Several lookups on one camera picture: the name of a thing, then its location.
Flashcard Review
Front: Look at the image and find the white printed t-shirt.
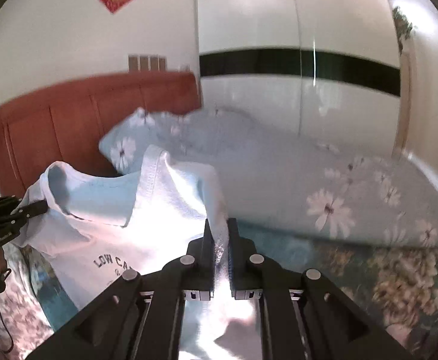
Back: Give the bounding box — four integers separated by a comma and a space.
15, 145, 261, 359

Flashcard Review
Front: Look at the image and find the teal floral bed sheet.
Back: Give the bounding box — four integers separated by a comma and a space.
27, 220, 438, 357

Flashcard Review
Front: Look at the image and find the floral nightstand cloth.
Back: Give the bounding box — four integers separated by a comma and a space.
0, 244, 53, 359

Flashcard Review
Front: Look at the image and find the red wooden headboard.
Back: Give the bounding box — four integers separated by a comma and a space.
0, 72, 201, 197

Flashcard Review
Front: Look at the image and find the blue floral duvet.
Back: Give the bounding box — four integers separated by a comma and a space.
98, 109, 438, 248

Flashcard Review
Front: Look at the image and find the white wardrobe with black stripe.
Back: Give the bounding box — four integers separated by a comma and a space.
197, 0, 400, 156

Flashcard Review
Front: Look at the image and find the green hanging plant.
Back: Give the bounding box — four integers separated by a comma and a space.
392, 7, 413, 53

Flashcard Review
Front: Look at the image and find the black charger cable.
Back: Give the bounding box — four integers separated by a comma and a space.
0, 265, 16, 353

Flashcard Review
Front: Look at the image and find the wall switch panel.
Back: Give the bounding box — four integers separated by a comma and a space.
128, 55, 167, 72

